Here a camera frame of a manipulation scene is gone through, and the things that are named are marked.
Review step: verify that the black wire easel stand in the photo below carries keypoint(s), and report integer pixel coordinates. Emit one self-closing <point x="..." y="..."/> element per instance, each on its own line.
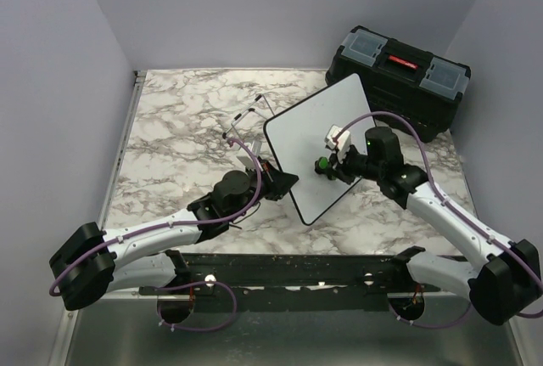
<point x="260" y="108"/>

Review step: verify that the green black whiteboard eraser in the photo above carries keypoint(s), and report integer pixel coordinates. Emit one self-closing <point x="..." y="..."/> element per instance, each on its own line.
<point x="324" y="168"/>

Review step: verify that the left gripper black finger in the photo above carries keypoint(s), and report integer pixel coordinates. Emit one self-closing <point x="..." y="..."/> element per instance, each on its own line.
<point x="277" y="193"/>
<point x="273" y="177"/>

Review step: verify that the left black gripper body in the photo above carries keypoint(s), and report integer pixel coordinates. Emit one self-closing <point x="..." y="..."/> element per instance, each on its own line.
<point x="266" y="181"/>

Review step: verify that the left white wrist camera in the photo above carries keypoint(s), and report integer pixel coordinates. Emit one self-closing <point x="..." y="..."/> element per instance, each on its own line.
<point x="248" y="153"/>

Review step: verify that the black front mounting rail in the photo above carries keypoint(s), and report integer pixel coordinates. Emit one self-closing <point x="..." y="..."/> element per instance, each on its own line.
<point x="222" y="283"/>

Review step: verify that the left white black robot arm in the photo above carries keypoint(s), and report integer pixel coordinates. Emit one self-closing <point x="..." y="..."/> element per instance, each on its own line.
<point x="204" y="219"/>

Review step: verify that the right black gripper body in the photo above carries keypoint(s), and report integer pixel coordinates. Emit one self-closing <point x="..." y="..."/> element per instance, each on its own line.
<point x="359" y="164"/>

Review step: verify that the white whiteboard with red writing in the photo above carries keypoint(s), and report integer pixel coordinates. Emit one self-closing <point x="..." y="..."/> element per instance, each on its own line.
<point x="296" y="137"/>

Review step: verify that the aluminium frame extrusion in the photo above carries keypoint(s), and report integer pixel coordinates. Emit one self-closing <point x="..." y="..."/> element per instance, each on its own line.
<point x="82" y="267"/>

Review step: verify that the black plastic toolbox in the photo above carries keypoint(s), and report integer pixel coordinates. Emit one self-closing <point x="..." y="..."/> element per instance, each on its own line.
<point x="421" y="87"/>

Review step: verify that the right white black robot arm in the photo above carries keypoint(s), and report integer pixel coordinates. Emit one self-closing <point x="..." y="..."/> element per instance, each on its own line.
<point x="499" y="277"/>

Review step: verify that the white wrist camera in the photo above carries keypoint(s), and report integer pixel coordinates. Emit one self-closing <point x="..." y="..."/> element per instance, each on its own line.
<point x="248" y="153"/>
<point x="338" y="141"/>

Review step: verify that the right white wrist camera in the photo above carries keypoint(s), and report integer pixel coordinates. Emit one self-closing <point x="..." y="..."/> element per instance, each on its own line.
<point x="338" y="141"/>

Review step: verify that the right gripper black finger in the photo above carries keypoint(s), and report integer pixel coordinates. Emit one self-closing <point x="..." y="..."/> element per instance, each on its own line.
<point x="341" y="176"/>
<point x="336" y="160"/>

